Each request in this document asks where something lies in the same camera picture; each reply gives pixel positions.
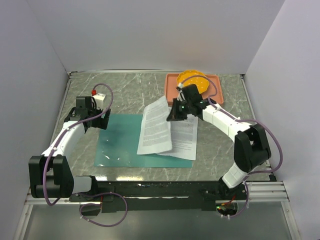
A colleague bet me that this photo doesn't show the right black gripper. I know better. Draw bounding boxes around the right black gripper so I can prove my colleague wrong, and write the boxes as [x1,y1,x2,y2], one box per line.
[166,98,192,122]

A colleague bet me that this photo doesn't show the teal file folder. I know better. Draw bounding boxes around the teal file folder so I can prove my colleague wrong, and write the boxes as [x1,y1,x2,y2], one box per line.
[93,114,193,168]

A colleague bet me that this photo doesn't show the printed paper sheet top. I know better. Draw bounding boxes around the printed paper sheet top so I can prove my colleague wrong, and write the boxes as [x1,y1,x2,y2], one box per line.
[137,96,173,155]

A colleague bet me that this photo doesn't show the printed paper sheet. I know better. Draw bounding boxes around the printed paper sheet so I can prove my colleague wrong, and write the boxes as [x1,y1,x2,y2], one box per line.
[137,96,173,155]
[159,114,198,161]

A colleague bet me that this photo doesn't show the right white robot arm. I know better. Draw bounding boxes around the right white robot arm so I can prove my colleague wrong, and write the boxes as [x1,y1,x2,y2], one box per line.
[166,83,271,200]

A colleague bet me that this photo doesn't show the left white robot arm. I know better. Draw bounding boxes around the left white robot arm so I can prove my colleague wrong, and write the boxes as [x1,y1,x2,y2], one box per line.
[28,93,111,201]

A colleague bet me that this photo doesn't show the pink rectangular tray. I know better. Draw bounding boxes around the pink rectangular tray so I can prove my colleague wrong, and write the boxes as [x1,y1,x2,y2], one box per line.
[164,73,224,106]

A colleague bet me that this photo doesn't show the orange dotted plate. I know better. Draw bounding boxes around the orange dotted plate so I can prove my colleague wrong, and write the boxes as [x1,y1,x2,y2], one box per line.
[176,70,209,94]

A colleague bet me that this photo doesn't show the printed paper sheet bottom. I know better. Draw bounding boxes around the printed paper sheet bottom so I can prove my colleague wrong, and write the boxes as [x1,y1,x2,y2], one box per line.
[159,114,198,161]

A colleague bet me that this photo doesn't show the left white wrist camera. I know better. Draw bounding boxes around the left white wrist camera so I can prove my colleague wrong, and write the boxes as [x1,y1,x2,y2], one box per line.
[91,89,106,110]

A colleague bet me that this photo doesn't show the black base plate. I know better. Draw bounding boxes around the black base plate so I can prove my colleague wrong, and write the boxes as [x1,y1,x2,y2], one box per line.
[69,180,247,213]

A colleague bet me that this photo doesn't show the aluminium frame rail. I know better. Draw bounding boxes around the aluminium frame rail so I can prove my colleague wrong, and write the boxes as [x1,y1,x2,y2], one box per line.
[24,181,290,206]

